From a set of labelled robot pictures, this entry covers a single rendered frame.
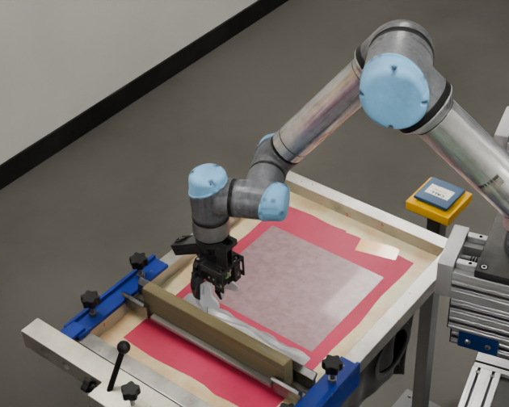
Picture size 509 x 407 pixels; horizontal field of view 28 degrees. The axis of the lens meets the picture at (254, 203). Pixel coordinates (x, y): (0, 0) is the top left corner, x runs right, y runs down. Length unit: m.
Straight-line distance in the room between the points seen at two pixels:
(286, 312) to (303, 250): 0.22
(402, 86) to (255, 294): 0.91
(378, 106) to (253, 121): 3.02
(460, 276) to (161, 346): 0.69
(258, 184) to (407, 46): 0.41
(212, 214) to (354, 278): 0.61
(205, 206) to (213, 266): 0.16
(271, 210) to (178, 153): 2.64
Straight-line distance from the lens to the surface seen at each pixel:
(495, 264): 2.07
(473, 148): 1.76
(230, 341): 2.19
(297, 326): 2.34
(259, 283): 2.45
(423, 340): 3.06
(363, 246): 2.54
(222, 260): 2.03
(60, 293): 3.92
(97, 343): 2.31
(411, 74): 1.66
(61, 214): 4.28
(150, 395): 2.12
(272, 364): 2.14
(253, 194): 1.91
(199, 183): 1.91
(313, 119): 1.93
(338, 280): 2.45
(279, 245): 2.55
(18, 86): 4.37
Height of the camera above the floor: 2.64
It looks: 39 degrees down
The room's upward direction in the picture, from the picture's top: 3 degrees counter-clockwise
